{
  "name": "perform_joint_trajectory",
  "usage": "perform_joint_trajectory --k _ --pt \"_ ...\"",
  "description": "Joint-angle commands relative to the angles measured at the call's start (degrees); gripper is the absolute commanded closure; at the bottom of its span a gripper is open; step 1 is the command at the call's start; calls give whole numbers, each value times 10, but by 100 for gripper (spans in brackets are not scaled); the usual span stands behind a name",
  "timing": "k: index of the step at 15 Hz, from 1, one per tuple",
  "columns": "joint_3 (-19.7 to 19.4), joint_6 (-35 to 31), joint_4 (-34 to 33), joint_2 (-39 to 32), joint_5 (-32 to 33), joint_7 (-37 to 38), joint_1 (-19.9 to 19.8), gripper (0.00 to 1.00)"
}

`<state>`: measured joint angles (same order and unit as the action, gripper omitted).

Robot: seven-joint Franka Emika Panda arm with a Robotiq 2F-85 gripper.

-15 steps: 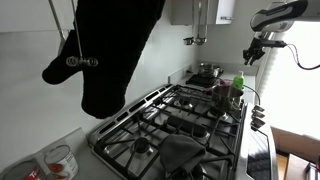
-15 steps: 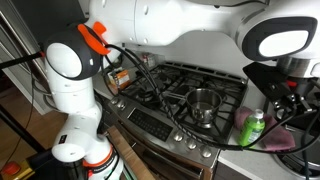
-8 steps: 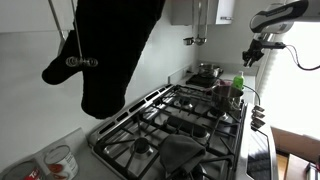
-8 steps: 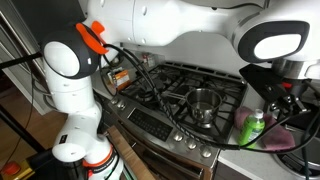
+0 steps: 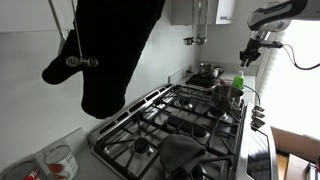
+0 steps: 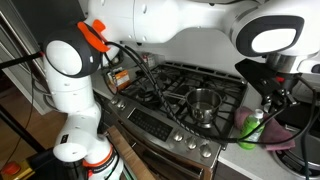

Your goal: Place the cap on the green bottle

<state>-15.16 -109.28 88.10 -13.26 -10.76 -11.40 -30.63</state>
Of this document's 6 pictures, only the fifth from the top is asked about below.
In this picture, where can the black portable cooktop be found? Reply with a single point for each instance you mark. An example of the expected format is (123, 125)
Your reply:
(201, 81)

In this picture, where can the hanging metal measuring cup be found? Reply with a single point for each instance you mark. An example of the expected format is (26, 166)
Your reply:
(188, 41)

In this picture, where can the grey cloth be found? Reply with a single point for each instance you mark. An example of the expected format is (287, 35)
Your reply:
(181, 151)

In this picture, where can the black oven mitt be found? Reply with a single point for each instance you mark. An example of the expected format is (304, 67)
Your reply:
(110, 50)

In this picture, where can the oval gas burner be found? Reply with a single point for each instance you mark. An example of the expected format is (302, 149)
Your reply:
(186, 126)

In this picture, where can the red label tin can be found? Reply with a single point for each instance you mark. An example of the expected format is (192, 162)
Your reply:
(23, 171)

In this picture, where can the round gas burner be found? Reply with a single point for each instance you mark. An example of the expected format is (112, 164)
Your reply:
(218, 114)
(184, 102)
(141, 146)
(198, 173)

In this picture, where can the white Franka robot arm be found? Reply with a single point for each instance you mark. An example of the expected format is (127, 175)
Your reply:
(283, 13)

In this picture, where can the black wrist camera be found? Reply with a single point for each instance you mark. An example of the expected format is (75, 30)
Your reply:
(271, 44)

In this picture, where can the silver stove knob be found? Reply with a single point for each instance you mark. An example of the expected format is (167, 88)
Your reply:
(258, 114)
(257, 123)
(258, 108)

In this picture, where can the metal coil whisk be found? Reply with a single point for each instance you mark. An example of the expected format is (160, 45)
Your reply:
(81, 61)

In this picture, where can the stainless steel gas stove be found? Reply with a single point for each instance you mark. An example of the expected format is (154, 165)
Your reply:
(248, 156)

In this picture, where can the black cast iron grate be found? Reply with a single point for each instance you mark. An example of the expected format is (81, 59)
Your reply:
(156, 116)
(116, 146)
(200, 91)

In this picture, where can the small lidded steel pot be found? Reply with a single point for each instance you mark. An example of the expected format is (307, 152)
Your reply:
(208, 70)

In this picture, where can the stainless steel pot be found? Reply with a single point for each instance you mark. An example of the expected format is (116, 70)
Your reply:
(226, 98)

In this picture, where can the pink cloth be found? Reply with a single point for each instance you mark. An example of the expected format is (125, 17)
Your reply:
(224, 82)

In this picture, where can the hanging metal ladle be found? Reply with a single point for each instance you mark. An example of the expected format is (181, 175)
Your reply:
(200, 40)

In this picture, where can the green plastic bottle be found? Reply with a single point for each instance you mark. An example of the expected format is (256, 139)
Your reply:
(238, 83)

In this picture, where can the white tomato tin can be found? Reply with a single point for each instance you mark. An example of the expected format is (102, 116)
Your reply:
(61, 163)

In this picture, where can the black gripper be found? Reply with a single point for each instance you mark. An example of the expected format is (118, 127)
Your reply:
(254, 50)

